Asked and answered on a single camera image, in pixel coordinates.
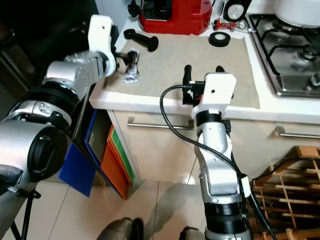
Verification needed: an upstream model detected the steel gas stove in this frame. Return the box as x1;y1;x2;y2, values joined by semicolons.
247;13;320;98

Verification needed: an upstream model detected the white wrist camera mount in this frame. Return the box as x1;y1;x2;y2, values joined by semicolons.
88;15;117;77
197;72;237;119

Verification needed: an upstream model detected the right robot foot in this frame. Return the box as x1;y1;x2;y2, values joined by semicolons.
179;226;206;240

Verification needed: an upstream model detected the blue cutting board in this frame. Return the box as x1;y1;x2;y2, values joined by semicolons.
58;107;106;198

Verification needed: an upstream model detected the beige cloth counter mat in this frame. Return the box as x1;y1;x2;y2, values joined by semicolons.
102;34;261;110

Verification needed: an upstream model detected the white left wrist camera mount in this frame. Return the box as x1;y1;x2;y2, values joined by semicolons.
88;15;117;77

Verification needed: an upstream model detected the small clear plastic bottle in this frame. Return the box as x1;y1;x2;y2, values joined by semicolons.
123;49;142;83

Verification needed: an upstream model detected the black white dial scale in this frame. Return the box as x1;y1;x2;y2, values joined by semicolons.
222;0;252;22

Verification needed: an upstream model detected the black knob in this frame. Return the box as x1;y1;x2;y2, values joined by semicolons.
127;0;141;19

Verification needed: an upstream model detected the long steel cabinet handle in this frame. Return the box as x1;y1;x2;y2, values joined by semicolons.
127;116;195;131

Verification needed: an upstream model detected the black tape roll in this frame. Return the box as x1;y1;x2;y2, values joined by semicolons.
209;31;231;48

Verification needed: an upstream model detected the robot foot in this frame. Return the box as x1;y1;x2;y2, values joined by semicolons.
97;217;143;240
179;226;206;240

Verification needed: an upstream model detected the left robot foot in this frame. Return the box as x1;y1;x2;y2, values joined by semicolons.
97;217;143;240

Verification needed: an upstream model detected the white pot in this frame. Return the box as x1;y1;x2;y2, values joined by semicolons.
274;0;320;28

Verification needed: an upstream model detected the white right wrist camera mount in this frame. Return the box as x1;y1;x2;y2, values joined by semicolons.
197;72;237;119

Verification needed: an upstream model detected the cream kitchen cabinet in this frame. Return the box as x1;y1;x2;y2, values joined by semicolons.
107;107;320;191

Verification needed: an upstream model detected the red kitchen appliance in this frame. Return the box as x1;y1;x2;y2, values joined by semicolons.
138;0;213;35

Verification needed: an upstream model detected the green cutting board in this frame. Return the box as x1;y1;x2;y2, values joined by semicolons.
111;127;137;183

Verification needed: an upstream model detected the large dark refrigerator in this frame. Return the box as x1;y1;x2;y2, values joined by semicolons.
0;0;98;101

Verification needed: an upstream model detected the small red valve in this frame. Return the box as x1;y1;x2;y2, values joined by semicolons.
212;19;238;32

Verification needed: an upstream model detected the wooden slatted rack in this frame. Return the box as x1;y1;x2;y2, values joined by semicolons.
250;146;320;240

